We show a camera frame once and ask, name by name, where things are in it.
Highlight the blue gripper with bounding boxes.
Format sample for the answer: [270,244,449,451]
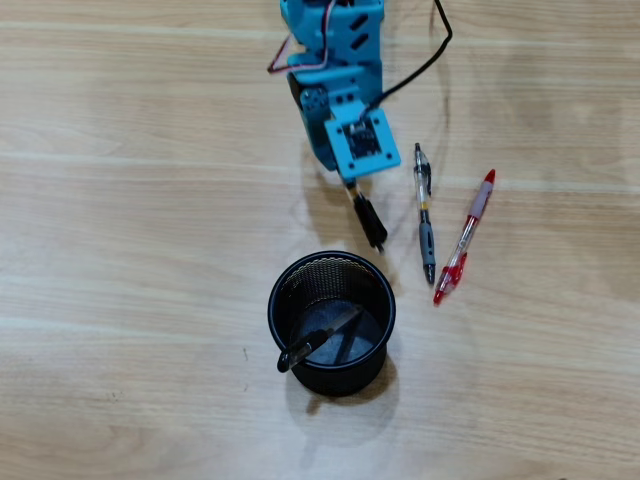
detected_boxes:
[287,59,386,187]

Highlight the black pen with chrome tip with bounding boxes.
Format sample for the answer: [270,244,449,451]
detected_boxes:
[344,180,389,255]

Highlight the clear pen with grey grip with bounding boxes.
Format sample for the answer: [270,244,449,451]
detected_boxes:
[412,142,437,286]

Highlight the red clear pen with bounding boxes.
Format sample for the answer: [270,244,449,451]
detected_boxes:
[432,168,497,307]

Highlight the clear pen with black clip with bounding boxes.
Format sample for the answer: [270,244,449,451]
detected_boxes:
[276,304,365,374]

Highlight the black mesh pen holder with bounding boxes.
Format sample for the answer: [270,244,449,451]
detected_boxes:
[267,249,398,399]

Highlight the blue wrist camera module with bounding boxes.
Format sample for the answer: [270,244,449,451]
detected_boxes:
[323,105,402,182]

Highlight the black camera cable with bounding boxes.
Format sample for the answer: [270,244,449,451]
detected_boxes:
[359,0,454,121]

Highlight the red white servo wires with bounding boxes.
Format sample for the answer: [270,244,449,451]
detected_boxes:
[267,0,337,76]

